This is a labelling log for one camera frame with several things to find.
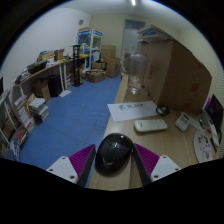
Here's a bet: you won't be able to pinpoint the black bin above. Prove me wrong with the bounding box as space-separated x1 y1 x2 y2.
47 73 64 98

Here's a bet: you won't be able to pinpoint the black screen monitor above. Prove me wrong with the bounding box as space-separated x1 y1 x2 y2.
204 94 224 134

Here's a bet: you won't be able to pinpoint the open cardboard box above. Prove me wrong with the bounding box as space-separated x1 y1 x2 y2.
84 68 107 84

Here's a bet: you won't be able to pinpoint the wooden side desk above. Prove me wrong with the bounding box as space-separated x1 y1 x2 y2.
13 54 89 101

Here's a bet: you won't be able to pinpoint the cardboard box under desk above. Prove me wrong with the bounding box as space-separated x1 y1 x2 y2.
31 78 51 102

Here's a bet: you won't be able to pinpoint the white paper sheet with writing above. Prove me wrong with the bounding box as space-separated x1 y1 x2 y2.
107 100 158 123

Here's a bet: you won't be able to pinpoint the plain white remote control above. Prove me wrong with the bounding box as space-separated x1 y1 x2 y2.
133 118 169 133

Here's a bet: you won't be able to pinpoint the shelf unit with books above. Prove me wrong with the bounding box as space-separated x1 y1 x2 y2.
0 76 36 161

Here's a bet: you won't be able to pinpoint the black computer mouse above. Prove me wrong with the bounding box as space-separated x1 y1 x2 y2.
94 132 134 176

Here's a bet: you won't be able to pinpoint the stack of books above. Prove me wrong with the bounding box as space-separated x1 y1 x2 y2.
28 97 50 125

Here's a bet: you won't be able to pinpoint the large brown cardboard box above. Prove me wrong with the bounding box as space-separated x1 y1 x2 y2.
139 39 213 115

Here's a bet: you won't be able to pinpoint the small cardboard box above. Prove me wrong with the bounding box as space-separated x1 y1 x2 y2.
54 48 66 61

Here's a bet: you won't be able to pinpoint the black floor stand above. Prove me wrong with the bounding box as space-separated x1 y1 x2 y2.
71 44 84 88

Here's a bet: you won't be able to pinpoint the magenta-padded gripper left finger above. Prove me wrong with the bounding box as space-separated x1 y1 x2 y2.
45 143 97 188

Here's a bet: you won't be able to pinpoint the stacked brown cardboard boxes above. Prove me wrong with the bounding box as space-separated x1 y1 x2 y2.
99 44 122 79

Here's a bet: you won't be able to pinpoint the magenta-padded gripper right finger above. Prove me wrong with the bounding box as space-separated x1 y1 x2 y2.
132 143 182 187

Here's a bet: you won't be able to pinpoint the blue white glass cabinet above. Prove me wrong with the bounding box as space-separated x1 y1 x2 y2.
77 28 103 71

